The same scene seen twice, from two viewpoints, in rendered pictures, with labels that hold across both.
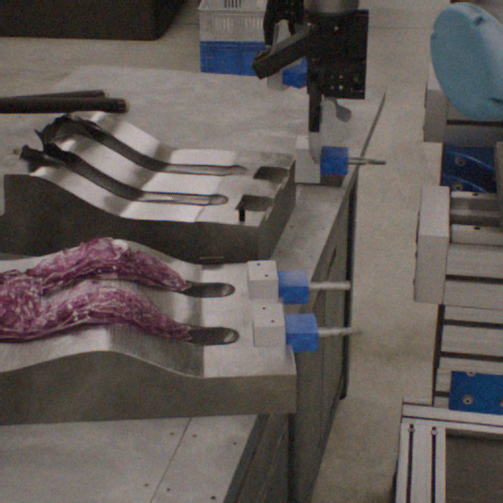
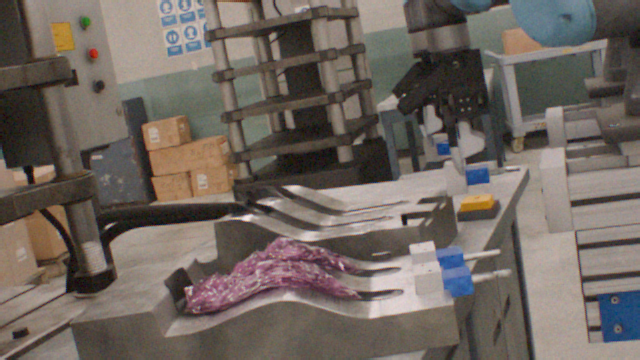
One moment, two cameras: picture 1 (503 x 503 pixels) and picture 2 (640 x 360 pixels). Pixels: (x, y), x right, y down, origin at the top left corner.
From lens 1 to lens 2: 32 cm
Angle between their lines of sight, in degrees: 20
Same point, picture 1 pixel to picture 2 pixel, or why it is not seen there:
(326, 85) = (457, 109)
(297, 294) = (454, 262)
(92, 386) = (277, 337)
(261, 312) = (420, 268)
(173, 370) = (344, 314)
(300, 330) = (455, 276)
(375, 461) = not seen: outside the picture
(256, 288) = (418, 260)
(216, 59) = not seen: hidden behind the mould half
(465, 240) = (580, 168)
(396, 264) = (575, 341)
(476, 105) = (553, 28)
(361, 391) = not seen: outside the picture
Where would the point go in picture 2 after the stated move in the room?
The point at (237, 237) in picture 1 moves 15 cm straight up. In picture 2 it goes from (402, 239) to (386, 148)
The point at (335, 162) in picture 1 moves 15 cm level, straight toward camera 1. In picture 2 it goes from (477, 173) to (476, 192)
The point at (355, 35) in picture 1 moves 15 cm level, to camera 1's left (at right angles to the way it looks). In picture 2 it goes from (472, 65) to (385, 81)
